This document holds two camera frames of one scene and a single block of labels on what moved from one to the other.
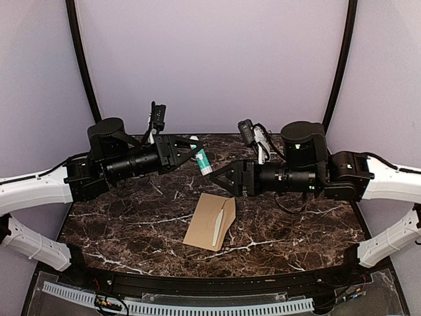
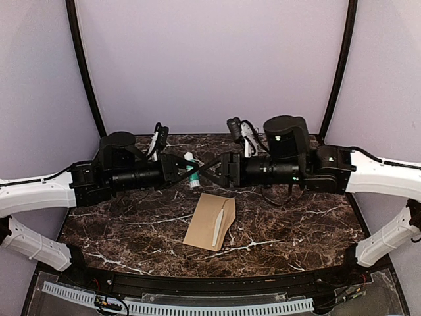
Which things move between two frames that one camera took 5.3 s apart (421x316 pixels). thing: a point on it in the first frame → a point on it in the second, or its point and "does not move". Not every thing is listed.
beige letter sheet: x=218 y=226 does not move
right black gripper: x=239 y=168 → x=227 y=159
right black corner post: x=352 y=16 does not move
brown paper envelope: x=203 y=226 does not move
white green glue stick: x=202 y=160 → x=194 y=177
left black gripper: x=169 y=157 → x=170 y=164
